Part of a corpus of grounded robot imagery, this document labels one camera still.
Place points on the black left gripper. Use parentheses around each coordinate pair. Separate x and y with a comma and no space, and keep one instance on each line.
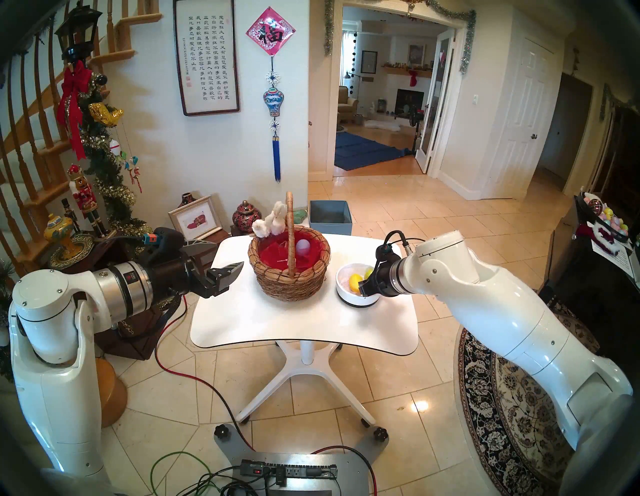
(175,275)

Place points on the white pedestal table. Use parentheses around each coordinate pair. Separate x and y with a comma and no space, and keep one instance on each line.
(300,320)

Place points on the blue box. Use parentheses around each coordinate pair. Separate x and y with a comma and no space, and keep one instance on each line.
(337,222)

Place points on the red ribbon bow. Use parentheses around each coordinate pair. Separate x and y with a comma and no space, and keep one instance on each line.
(75,82)

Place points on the yellow armchair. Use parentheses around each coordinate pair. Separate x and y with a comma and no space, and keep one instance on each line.
(347,104)

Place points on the red santa hat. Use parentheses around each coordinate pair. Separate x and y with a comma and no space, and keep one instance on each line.
(585,231)

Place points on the red decorated egg ornament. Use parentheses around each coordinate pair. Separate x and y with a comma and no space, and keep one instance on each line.
(594,206)

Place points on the yellow easter egg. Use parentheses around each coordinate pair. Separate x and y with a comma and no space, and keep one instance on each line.
(354,283)

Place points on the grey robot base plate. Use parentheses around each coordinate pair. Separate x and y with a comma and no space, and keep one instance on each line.
(350,475)

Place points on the black power strip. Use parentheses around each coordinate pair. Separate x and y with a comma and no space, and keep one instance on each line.
(295,470)

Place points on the round wooden stool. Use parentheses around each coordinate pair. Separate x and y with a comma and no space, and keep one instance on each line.
(112,395)

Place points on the red mesh basket lining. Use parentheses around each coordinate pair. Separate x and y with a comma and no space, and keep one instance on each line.
(272,252)

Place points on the red diamond fu decoration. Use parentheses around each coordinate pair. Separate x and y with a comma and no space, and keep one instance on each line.
(270,32)

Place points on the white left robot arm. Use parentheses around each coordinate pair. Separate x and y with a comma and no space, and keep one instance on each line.
(55,400)

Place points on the red nutcracker figure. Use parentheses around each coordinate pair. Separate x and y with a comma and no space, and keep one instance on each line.
(85,197)

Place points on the small dark vase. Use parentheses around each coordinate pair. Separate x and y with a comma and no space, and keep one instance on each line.
(186,198)

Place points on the wooden staircase railing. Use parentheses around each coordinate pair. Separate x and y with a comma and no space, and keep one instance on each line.
(120,54)

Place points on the blue floor rug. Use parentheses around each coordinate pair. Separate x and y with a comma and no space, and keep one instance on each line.
(357,150)

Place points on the framed calligraphy scroll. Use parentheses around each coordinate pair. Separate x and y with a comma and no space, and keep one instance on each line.
(206,55)

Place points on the black fireplace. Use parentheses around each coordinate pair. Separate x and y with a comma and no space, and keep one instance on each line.
(407,102)

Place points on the white panel door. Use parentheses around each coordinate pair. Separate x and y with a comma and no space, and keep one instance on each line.
(520,125)

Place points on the green folded cloth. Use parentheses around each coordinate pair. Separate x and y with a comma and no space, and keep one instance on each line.
(301,216)

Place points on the red cloisonne jar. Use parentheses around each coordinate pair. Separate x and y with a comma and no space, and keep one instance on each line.
(246,217)

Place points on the white bowl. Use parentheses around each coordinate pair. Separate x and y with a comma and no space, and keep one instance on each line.
(350,300)

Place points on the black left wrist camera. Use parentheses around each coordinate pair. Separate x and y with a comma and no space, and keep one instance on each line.
(167,240)

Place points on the black framed wall picture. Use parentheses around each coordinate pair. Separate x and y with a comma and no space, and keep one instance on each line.
(369,62)

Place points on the small black nutcracker figure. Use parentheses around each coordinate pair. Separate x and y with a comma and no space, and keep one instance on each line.
(68,212)

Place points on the black lantern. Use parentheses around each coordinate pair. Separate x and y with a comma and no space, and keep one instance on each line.
(80,35)

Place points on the ornate brass round tray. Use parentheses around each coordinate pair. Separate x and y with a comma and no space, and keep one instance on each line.
(82,252)

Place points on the yellow ornate vase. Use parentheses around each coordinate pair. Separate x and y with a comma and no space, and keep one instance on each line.
(60,231)

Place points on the gold foil ornament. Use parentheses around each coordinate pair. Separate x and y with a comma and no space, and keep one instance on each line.
(105,114)

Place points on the red christmas stocking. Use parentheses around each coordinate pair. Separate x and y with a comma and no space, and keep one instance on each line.
(413,78)

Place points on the silver green tinsel garland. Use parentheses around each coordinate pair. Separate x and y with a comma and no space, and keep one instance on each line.
(466,45)

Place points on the white plush bunny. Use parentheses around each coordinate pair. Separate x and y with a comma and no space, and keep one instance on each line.
(265,227)

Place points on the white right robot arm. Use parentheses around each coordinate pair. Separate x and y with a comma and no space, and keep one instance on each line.
(500,310)

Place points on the gold framed painting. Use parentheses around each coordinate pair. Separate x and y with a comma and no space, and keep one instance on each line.
(416,54)

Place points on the purple easter egg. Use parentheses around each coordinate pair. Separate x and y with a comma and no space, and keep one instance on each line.
(303,246)

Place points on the green christmas garland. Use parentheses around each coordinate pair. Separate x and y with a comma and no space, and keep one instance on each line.
(105,170)

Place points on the black floor fan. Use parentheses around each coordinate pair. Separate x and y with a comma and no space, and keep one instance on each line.
(416,118)

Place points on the patterned oriental rug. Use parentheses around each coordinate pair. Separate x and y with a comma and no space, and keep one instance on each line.
(480,400)

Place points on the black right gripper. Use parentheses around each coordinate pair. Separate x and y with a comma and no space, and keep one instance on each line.
(382,280)

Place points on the white framed picture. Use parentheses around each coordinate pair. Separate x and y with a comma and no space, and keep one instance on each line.
(195,217)

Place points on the blue tassel vase ornament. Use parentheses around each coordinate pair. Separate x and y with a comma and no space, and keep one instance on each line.
(273,102)

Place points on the glass french door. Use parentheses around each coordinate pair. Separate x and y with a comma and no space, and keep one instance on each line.
(434,100)

